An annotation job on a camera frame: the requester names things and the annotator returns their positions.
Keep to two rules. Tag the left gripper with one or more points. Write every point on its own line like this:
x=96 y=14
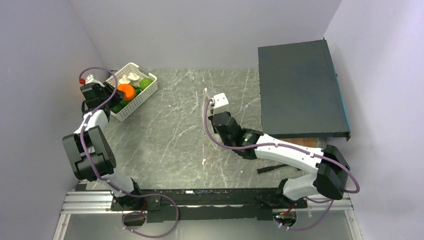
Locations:
x=108 y=88

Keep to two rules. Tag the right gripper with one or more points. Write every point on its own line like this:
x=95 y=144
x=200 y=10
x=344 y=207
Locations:
x=211 y=116

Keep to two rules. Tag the orange carrot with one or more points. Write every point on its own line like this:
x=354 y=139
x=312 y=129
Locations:
x=129 y=92

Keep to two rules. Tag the clear zip top bag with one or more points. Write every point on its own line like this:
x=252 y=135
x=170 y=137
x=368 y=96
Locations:
x=207 y=125

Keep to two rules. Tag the green lettuce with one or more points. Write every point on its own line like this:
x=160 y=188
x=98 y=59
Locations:
x=117 y=108

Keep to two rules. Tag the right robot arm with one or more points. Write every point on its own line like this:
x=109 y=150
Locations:
x=326 y=168

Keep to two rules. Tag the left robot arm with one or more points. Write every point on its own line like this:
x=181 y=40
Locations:
x=90 y=156

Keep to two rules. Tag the white mushroom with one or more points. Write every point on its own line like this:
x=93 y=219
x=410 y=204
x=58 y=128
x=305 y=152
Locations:
x=124 y=80
x=133 y=77

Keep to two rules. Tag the white perforated plastic basket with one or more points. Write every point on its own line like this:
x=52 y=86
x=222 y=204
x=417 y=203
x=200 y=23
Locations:
x=136 y=85

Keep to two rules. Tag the black tool on table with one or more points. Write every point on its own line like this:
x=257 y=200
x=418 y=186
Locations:
x=270 y=168

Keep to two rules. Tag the green lime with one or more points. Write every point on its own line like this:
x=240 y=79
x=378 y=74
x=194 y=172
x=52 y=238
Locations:
x=144 y=83

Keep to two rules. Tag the dark green metal box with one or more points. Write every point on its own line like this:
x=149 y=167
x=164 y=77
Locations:
x=300 y=95

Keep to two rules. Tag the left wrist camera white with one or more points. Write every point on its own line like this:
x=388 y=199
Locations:
x=89 y=79

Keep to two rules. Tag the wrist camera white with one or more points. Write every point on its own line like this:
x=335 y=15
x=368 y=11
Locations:
x=220 y=102
x=89 y=79

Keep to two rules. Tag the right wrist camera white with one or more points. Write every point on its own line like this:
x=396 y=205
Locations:
x=220 y=102

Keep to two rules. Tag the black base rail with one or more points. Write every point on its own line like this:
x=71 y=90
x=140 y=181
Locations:
x=214 y=204

